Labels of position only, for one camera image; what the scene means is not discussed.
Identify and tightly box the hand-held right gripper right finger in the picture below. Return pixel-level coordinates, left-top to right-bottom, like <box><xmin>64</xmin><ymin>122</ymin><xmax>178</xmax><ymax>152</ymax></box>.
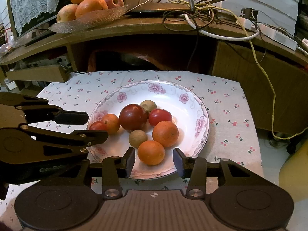
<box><xmin>173</xmin><ymin>147</ymin><xmax>275</xmax><ymax>199</ymax></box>

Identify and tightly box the large dark red tomato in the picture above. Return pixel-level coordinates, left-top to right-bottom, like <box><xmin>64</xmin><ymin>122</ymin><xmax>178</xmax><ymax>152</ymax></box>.
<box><xmin>119</xmin><ymin>104</ymin><xmax>148</xmax><ymax>132</ymax></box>

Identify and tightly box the brown kiwi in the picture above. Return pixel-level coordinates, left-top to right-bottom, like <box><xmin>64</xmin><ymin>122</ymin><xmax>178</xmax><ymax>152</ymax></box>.
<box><xmin>128</xmin><ymin>129</ymin><xmax>148</xmax><ymax>148</ymax></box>
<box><xmin>140</xmin><ymin>100</ymin><xmax>157</xmax><ymax>113</ymax></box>

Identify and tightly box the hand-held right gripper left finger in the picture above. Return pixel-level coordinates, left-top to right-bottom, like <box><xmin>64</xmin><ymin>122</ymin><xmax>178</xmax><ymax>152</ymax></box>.
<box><xmin>77</xmin><ymin>147</ymin><xmax>136</xmax><ymax>199</ymax></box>

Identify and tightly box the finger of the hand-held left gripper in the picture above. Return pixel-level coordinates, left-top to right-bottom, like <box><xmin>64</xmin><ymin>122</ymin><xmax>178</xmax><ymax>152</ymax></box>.
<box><xmin>18</xmin><ymin>123</ymin><xmax>109</xmax><ymax>160</ymax></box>
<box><xmin>0</xmin><ymin>92</ymin><xmax>89</xmax><ymax>126</ymax></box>

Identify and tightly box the glass fruit dish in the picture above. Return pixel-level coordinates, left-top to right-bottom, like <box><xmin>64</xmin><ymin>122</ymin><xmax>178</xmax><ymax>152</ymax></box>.
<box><xmin>49</xmin><ymin>3</ymin><xmax>131</xmax><ymax>33</ymax></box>

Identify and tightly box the thick white cable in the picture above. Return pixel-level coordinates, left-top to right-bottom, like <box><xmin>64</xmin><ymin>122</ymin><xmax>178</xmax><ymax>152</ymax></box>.
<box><xmin>183</xmin><ymin>13</ymin><xmax>261</xmax><ymax>41</ymax></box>

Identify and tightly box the black flat device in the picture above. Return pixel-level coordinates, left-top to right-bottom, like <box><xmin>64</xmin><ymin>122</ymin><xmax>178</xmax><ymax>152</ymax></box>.
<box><xmin>127</xmin><ymin>3</ymin><xmax>200</xmax><ymax>17</ymax></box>

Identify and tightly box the yellow apple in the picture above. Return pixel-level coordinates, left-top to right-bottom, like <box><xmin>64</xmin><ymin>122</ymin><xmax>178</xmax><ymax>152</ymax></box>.
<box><xmin>56</xmin><ymin>4</ymin><xmax>79</xmax><ymax>23</ymax></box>

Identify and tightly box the white power strip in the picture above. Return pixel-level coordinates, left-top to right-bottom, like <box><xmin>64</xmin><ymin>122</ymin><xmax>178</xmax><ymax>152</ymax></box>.
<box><xmin>258</xmin><ymin>23</ymin><xmax>299</xmax><ymax>51</ymax></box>

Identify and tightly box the white floral plate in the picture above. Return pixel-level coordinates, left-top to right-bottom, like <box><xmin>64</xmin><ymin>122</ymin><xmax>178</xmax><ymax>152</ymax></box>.
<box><xmin>87</xmin><ymin>80</ymin><xmax>210</xmax><ymax>180</ymax></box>

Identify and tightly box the medium red tomato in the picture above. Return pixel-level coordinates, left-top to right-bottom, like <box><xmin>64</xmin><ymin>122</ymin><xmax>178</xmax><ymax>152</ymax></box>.
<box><xmin>149</xmin><ymin>108</ymin><xmax>173</xmax><ymax>127</ymax></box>

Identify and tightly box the black curved monitor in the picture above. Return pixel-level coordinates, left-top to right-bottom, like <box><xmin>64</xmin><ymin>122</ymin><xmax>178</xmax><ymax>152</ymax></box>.
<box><xmin>7</xmin><ymin>0</ymin><xmax>73</xmax><ymax>38</ymax></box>

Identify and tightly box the wooden desk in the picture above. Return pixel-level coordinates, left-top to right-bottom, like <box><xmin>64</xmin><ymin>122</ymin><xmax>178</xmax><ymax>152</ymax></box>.
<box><xmin>0</xmin><ymin>14</ymin><xmax>308</xmax><ymax>135</ymax></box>

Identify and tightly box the small red tomato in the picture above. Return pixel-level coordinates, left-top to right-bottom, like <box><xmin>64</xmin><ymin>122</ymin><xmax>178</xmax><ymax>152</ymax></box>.
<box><xmin>89</xmin><ymin>121</ymin><xmax>108</xmax><ymax>131</ymax></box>

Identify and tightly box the wooden keyboard tray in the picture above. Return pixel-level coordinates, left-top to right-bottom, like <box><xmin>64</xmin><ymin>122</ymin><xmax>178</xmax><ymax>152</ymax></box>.
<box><xmin>5</xmin><ymin>64</ymin><xmax>73</xmax><ymax>83</ymax></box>

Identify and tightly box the yellow trash bin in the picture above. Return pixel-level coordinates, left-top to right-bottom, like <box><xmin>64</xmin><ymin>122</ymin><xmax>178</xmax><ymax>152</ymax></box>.
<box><xmin>279</xmin><ymin>153</ymin><xmax>308</xmax><ymax>203</ymax></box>

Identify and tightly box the black cable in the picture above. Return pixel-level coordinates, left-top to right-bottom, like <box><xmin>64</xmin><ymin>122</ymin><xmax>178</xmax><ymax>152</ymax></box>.
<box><xmin>162</xmin><ymin>5</ymin><xmax>217</xmax><ymax>71</ymax></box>

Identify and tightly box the white adapter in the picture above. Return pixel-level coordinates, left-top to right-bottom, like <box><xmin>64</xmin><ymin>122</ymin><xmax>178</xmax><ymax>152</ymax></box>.
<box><xmin>296</xmin><ymin>37</ymin><xmax>308</xmax><ymax>53</ymax></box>

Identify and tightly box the red apple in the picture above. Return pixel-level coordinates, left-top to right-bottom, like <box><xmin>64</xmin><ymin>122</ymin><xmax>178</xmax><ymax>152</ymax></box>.
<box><xmin>100</xmin><ymin>0</ymin><xmax>125</xmax><ymax>9</ymax></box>

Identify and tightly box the white lace cloth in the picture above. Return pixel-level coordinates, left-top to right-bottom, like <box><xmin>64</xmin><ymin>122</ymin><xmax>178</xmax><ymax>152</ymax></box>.
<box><xmin>9</xmin><ymin>0</ymin><xmax>64</xmax><ymax>30</ymax></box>

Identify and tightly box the small orange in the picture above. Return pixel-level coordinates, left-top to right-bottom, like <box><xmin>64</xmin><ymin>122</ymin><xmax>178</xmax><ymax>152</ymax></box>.
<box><xmin>101</xmin><ymin>114</ymin><xmax>120</xmax><ymax>135</ymax></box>

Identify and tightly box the cherry print tablecloth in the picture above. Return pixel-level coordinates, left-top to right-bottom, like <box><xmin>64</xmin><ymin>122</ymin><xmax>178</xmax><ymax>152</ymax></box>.
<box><xmin>0</xmin><ymin>70</ymin><xmax>264</xmax><ymax>224</ymax></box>

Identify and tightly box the black plug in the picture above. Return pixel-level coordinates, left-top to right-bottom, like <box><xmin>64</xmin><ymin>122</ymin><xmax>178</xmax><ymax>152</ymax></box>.
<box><xmin>241</xmin><ymin>8</ymin><xmax>259</xmax><ymax>20</ymax></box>

